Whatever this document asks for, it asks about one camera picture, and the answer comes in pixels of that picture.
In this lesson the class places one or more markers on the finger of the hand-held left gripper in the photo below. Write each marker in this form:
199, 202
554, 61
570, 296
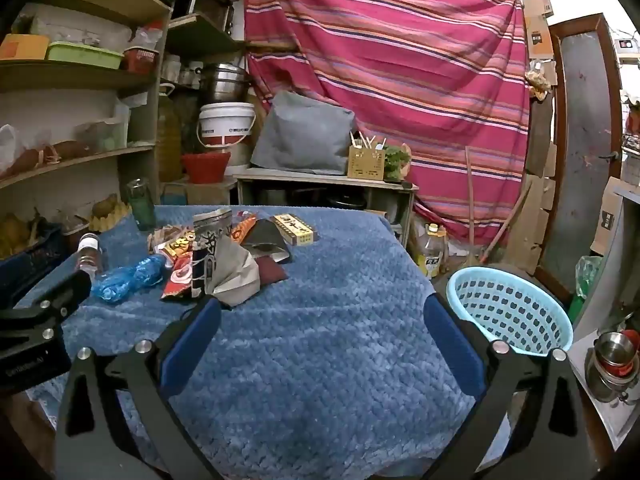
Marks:
65, 295

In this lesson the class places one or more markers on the red striped cloth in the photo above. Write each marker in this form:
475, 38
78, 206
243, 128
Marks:
400, 85

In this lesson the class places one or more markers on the sweet potato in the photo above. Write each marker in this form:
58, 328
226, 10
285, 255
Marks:
65, 150

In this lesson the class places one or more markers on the red snack packet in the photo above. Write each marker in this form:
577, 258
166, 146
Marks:
180, 277

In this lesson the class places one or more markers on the light blue plastic basket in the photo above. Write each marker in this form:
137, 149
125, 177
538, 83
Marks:
500, 273

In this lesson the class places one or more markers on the red tub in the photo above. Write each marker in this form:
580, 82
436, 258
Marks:
140, 60

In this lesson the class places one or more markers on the yellow utensil holder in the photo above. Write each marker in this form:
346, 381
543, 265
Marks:
365, 162

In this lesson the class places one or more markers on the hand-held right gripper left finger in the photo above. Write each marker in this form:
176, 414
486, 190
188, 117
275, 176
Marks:
192, 345

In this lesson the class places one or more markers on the red woven basket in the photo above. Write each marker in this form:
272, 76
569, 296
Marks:
205, 167

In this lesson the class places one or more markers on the black pouch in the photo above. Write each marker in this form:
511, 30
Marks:
265, 240

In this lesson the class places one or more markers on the wooden corner shelf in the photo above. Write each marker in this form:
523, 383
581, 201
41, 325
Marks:
100, 75

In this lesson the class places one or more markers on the printed cardboard box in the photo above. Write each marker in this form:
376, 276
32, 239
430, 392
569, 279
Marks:
607, 220

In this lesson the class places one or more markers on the yellow oil jug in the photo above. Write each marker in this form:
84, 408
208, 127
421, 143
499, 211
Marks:
169, 140

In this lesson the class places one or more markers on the toaster oven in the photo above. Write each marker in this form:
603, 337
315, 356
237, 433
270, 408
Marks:
210, 7

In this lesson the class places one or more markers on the brown paper bag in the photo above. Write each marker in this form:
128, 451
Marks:
237, 270

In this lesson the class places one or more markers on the grey cushion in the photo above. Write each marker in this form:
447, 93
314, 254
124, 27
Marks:
305, 135

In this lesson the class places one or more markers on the yellow cardboard box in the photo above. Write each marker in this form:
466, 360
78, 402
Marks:
295, 230

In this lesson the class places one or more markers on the steel cooking pot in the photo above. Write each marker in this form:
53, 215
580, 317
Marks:
225, 85

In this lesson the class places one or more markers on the yellow capped oil bottle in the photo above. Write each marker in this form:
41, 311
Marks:
431, 255

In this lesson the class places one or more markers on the white labelled jar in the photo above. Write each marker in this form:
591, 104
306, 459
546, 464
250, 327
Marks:
89, 255

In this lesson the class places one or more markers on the black and white packet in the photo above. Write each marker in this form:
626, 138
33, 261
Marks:
210, 240

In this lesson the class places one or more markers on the white plastic bucket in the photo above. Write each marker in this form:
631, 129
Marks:
225, 120

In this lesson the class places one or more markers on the green plastic container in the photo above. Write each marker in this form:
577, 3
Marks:
82, 55

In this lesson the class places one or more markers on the crushed blue plastic bottle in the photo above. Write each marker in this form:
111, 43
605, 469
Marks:
125, 280

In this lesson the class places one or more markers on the wooden stick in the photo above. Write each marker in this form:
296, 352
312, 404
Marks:
471, 195

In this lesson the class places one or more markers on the white foam box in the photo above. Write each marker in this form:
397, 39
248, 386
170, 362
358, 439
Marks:
75, 25

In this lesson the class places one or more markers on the cardboard sheets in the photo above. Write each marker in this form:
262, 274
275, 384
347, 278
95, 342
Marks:
537, 220

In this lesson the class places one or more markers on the pile of potatoes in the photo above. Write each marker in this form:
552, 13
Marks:
15, 235

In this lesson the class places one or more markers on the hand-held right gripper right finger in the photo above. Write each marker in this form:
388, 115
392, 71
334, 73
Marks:
452, 347

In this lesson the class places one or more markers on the green plastic bag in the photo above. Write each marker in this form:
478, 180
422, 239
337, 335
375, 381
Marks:
585, 272

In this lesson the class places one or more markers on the stacked steel pots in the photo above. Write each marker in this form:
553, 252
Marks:
612, 355

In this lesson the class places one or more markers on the orange box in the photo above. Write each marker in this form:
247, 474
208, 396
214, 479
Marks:
22, 47

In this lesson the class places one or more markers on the maroon pouch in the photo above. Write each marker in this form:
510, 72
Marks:
272, 271

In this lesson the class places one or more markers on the clear packet orange trim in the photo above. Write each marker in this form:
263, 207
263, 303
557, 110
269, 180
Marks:
242, 227

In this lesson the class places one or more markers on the yellow egg tray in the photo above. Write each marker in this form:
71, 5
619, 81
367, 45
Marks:
107, 222

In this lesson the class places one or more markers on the white cabinet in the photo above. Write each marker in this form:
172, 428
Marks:
605, 285

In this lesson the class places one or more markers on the wooden framed door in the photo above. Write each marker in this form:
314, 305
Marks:
580, 135

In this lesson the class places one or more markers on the low wooden shelf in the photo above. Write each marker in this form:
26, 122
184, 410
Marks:
300, 178

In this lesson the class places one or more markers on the blue plastic crate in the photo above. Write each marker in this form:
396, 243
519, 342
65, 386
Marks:
30, 265

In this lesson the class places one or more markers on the clear plastic container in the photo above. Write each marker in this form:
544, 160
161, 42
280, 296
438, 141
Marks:
102, 135

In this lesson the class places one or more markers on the broom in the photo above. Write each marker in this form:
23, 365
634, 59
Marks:
505, 225

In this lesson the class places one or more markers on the small cardboard box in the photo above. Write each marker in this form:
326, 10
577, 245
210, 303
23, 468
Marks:
537, 35

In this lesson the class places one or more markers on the green leafy herbs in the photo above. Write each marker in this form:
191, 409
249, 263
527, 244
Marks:
395, 157

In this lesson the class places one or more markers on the blue knitted blanket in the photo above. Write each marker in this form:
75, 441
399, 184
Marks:
325, 320

